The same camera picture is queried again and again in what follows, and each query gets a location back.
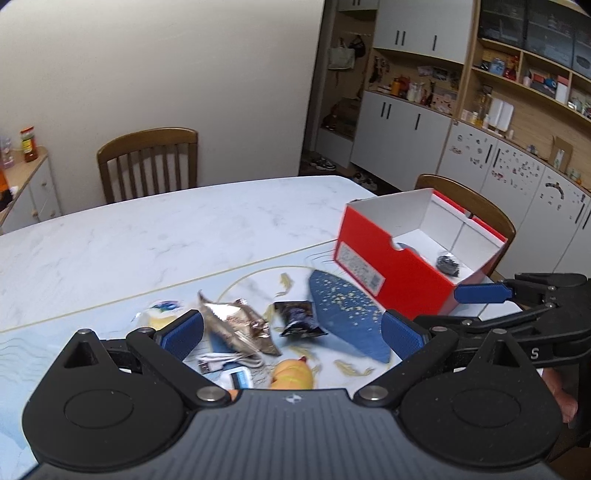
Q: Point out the white drawer cabinet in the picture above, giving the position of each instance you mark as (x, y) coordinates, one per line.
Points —
(32, 194)

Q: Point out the red toy figure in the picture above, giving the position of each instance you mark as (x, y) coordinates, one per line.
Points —
(330, 119)

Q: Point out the dark hanging bag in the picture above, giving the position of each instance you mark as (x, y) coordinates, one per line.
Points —
(358, 46)

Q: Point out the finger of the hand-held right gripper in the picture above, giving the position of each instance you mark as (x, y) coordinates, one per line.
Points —
(482, 293)
(508, 321)

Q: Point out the white upper wall cabinet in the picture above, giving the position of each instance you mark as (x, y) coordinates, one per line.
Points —
(425, 32)

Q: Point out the black clear plastic packet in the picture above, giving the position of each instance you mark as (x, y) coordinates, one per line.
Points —
(448, 264)

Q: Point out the pair of black sneakers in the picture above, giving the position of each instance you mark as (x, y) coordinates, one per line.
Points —
(323, 164)

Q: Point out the brown cardboard piece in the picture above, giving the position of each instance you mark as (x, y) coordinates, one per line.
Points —
(562, 152)

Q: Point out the wooden slat-back chair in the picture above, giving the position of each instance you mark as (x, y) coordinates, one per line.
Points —
(147, 143)
(482, 203)

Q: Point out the beige tote bag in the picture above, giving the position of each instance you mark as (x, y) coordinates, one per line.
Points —
(340, 56)

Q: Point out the red cardboard shoe box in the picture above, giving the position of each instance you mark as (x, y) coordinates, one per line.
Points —
(369, 240)

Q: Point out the black snack packet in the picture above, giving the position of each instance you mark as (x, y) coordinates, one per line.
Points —
(299, 318)

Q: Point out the silver foil snack wrapper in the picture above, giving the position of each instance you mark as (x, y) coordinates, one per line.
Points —
(235, 323)

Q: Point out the small white blue packet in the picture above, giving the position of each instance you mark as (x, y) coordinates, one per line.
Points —
(236, 379)

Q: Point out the wooden open shelf unit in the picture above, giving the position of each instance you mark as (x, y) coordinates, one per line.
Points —
(531, 99)

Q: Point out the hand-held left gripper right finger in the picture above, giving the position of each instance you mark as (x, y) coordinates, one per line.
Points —
(402, 337)

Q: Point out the white sticker-covered cabinet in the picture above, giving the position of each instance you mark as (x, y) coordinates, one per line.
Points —
(517, 184)

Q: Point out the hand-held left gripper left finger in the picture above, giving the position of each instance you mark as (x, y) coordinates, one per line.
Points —
(182, 333)

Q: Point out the clear plastic bottle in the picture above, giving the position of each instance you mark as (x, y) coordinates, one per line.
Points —
(5, 154)

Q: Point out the person's right hand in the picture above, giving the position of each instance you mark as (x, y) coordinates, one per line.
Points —
(559, 392)

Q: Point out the red-lidded glass jar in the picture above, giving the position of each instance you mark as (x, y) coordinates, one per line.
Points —
(28, 145)

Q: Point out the pair of white containers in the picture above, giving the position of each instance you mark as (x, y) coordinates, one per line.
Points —
(501, 115)

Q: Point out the brown cardboard carton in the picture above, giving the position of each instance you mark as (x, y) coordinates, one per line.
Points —
(350, 113)

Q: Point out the orange bottle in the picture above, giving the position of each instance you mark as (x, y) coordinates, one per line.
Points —
(397, 86)

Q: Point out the yellow toy figure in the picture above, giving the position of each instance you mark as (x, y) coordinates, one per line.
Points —
(292, 374)

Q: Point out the pair of white sneakers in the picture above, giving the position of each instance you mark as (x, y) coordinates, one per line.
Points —
(365, 181)

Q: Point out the clear packet with yellow bun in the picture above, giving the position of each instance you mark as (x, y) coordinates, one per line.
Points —
(157, 316)

